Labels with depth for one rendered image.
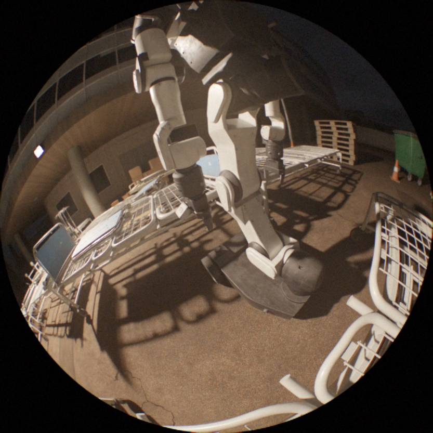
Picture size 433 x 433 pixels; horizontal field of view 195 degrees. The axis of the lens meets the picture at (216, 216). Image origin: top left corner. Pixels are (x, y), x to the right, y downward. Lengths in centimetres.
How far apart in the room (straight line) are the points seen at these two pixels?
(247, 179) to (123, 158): 691
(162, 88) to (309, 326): 107
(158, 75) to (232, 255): 85
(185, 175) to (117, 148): 710
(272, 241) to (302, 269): 20
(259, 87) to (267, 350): 99
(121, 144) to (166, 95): 706
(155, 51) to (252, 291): 93
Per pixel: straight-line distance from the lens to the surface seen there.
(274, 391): 86
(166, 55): 41
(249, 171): 50
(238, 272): 73
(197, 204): 38
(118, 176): 727
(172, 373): 95
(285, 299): 66
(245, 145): 47
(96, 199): 557
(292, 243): 62
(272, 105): 62
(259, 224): 57
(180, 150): 33
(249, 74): 36
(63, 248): 199
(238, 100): 39
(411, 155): 537
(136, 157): 706
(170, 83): 35
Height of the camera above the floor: 79
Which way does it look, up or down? 31 degrees down
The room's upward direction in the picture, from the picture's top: 19 degrees counter-clockwise
